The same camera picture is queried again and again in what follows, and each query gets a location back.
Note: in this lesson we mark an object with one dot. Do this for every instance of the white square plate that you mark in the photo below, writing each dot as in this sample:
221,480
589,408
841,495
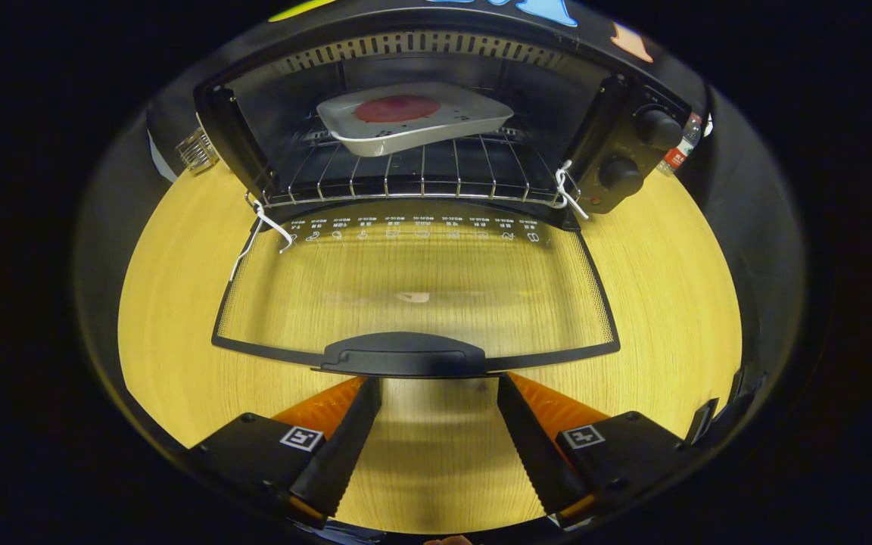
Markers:
474,113

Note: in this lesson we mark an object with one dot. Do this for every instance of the pink meat slice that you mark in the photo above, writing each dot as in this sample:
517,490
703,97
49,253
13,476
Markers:
398,108

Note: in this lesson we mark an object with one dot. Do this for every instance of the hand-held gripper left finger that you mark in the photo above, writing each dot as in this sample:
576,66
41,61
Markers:
345,454

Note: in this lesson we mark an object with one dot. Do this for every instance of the black chair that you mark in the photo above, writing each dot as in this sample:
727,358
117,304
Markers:
702,420

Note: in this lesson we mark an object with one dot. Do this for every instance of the white zip tie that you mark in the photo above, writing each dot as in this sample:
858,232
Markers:
563,185
269,223

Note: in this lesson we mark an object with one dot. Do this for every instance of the black toaster oven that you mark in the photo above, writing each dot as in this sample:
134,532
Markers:
406,356

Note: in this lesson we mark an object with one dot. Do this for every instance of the clear plastic water bottle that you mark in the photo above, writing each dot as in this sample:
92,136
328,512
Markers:
677,157

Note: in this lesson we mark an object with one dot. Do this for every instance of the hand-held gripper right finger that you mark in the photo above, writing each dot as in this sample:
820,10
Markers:
530,454

